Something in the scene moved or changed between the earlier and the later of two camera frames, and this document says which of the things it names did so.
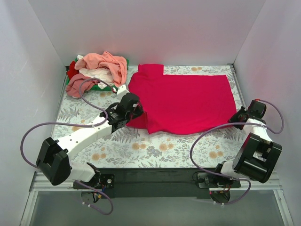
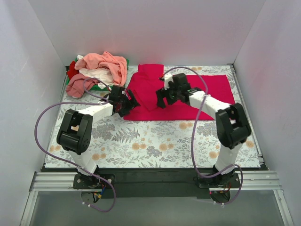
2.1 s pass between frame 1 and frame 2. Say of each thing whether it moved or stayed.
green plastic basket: stayed
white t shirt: stayed
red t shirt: stayed
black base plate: stayed
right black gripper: moved
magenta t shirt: moved
